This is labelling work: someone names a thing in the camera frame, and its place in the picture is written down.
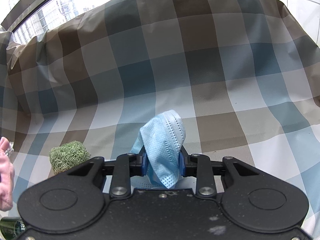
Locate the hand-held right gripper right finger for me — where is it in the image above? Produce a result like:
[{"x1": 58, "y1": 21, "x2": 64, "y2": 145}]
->
[{"x1": 179, "y1": 153, "x2": 253, "y2": 197}]

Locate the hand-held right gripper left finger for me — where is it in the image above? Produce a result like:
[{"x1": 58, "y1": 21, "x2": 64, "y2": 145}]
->
[{"x1": 67, "y1": 153, "x2": 148, "y2": 197}]

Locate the blue face mask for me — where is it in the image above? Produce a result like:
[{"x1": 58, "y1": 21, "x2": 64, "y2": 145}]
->
[{"x1": 130, "y1": 109, "x2": 187, "y2": 190}]

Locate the green knitted scrubber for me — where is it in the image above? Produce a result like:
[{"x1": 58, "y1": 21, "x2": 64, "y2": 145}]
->
[{"x1": 49, "y1": 141, "x2": 91, "y2": 175}]

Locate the checked cloth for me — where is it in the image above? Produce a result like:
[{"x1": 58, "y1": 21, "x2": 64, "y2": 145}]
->
[{"x1": 0, "y1": 0, "x2": 320, "y2": 233}]

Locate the pink plush item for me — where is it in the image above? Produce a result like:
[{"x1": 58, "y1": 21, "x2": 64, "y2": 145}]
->
[{"x1": 0, "y1": 137, "x2": 15, "y2": 212}]

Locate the green drink can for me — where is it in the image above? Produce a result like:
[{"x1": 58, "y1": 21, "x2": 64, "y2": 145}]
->
[{"x1": 0, "y1": 217, "x2": 25, "y2": 240}]

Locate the glass window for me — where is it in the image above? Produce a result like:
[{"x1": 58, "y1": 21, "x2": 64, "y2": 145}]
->
[{"x1": 0, "y1": 0, "x2": 154, "y2": 44}]

